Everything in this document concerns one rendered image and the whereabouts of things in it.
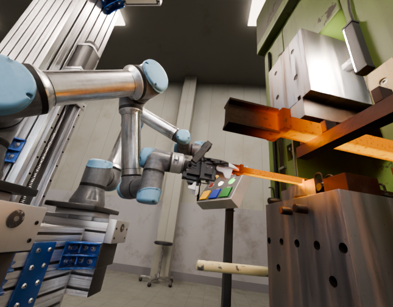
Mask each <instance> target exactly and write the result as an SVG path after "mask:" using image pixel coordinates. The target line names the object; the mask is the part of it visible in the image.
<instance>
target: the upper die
mask: <svg viewBox="0 0 393 307"><path fill-rule="evenodd" d="M290 110H291V117H295V118H299V119H304V120H307V121H312V122H317V123H320V122H322V121H323V120H325V119H326V120H329V121H333V122H336V125H338V124H340V123H342V122H344V121H345V120H347V119H349V118H351V117H352V116H354V115H356V114H358V113H360V112H361V111H357V110H352V109H349V108H344V107H340V106H337V105H332V104H327V103H324V102H319V101H315V100H311V99H307V98H304V97H303V98H301V100H299V101H298V102H297V103H296V104H295V105H294V106H292V107H291V108H290ZM367 135H372V136H376V137H381V136H382V133H381V130H380V129H377V130H375V131H373V132H370V133H368V134H367Z"/></svg>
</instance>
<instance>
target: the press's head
mask: <svg viewBox="0 0 393 307"><path fill-rule="evenodd" d="M297 2H298V0H265V2H264V4H263V7H262V9H261V11H260V13H259V15H258V17H257V55H258V56H261V57H264V55H265V53H266V52H267V50H268V49H269V47H270V45H271V44H272V42H273V41H274V39H275V37H276V36H277V34H278V33H279V31H280V29H281V28H282V26H283V25H284V23H285V21H286V20H287V18H288V16H289V15H290V13H291V12H292V10H293V8H294V7H295V5H296V4H297Z"/></svg>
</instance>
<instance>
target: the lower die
mask: <svg viewBox="0 0 393 307"><path fill-rule="evenodd" d="M321 182H322V180H321V179H318V178H312V179H309V180H306V179H303V180H302V184H299V185H292V186H289V187H287V190H284V191H282V192H281V200H282V201H285V200H290V199H294V196H299V195H312V194H317V193H320V191H318V190H317V189H316V185H317V184H318V183H321ZM387 193H388V195H391V196H393V192H389V191H387Z"/></svg>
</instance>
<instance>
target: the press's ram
mask: <svg viewBox="0 0 393 307"><path fill-rule="evenodd" d="M269 90H270V102H271V107H274V108H278V109H279V110H280V109H281V108H288V109H290V108H291V107H292V106H294V105H295V104H296V103H297V102H298V101H299V100H301V98H303V97H304V98H307V99H311V100H315V101H319V102H324V103H327V104H332V105H337V106H340V107H344V108H349V109H352V110H357V111H363V110H365V109H367V108H369V107H371V106H373V105H372V101H371V99H370V95H369V92H368V89H367V86H366V82H365V80H364V76H359V75H356V74H355V69H354V65H353V62H352V58H351V56H350V52H349V48H348V46H347V42H346V41H342V40H339V39H335V38H332V37H328V36H326V35H322V34H318V33H315V32H312V31H309V30H305V29H300V30H299V31H298V33H297V34H296V36H295V37H294V38H293V40H292V41H291V42H290V44H289V45H288V47H287V48H286V49H285V51H284V53H282V55H281V56H280V58H279V59H278V60H277V62H276V64H275V65H274V66H273V68H272V69H271V70H270V72H269Z"/></svg>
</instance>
